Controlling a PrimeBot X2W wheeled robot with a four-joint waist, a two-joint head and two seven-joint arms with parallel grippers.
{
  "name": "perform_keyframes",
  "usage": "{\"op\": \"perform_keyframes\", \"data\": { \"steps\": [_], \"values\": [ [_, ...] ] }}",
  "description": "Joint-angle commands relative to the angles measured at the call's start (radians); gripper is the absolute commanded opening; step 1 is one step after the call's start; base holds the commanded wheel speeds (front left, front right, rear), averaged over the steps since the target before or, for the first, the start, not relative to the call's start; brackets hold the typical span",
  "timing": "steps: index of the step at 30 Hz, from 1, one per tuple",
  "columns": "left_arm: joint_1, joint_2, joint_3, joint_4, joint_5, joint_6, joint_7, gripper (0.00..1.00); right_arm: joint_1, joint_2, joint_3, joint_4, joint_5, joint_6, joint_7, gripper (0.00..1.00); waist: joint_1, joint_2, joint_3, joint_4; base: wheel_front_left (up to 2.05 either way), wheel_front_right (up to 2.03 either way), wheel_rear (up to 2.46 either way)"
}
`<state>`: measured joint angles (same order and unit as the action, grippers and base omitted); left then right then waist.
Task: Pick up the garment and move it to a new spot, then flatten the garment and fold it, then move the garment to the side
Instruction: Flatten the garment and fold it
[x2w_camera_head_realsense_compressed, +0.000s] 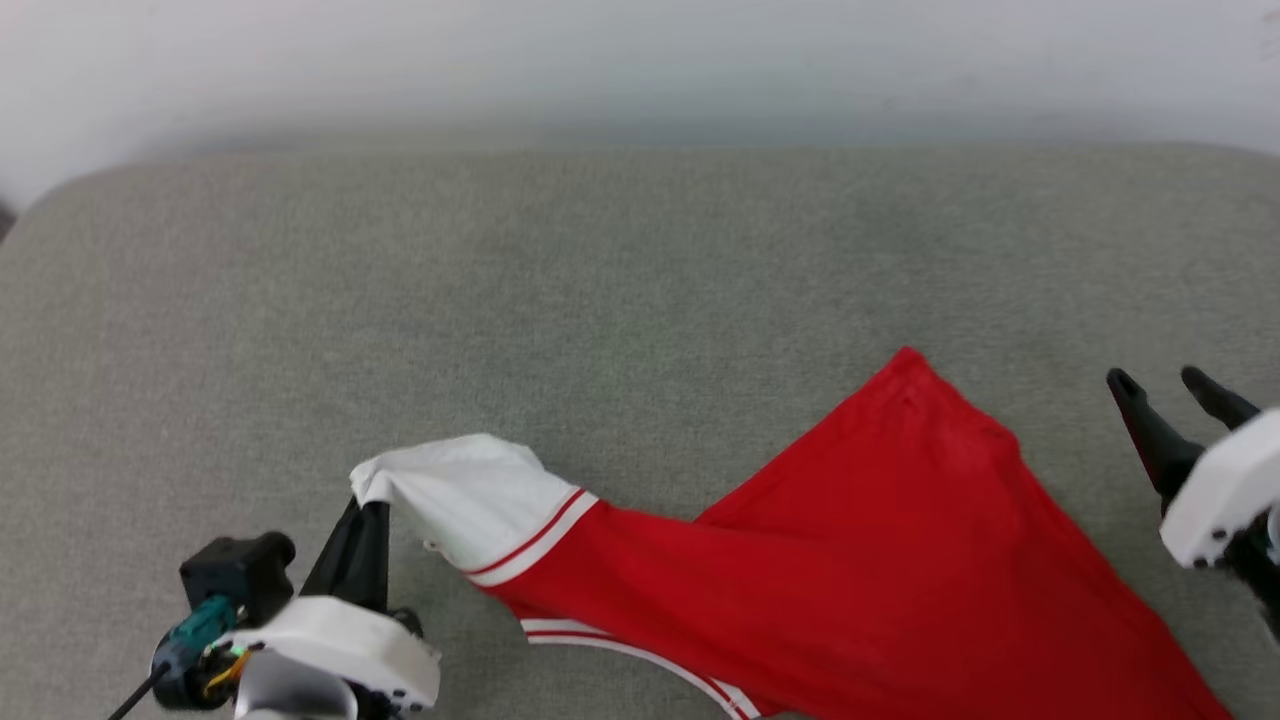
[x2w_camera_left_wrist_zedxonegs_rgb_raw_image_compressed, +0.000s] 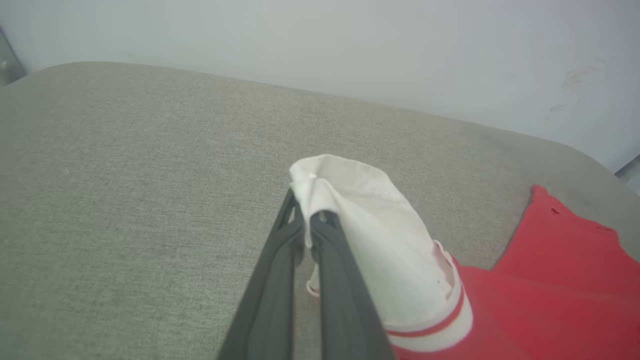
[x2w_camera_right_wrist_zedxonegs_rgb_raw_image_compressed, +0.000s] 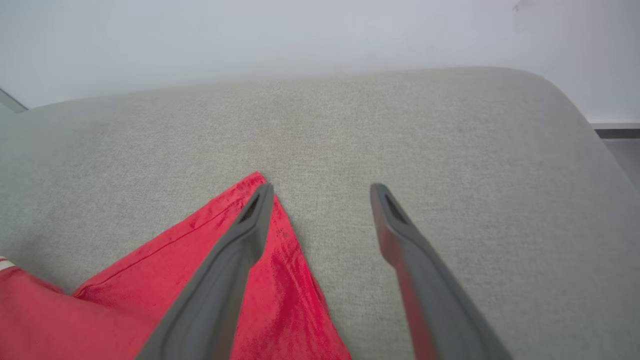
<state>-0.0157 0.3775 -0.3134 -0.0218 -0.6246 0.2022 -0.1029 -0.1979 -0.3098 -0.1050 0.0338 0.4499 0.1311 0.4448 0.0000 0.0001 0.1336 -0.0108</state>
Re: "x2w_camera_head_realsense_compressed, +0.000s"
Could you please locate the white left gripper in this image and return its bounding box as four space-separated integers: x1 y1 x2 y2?
222 497 442 714

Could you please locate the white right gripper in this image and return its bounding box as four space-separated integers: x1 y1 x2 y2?
1107 366 1280 569

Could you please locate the red and white shirt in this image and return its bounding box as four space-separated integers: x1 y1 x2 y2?
350 346 1233 720

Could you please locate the grey fabric sofa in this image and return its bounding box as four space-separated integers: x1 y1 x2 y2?
0 143 1280 720

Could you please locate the teal cable connector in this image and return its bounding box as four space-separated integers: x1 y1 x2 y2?
150 595 243 707

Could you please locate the thin black cable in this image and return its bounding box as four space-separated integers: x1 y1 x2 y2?
105 662 171 720

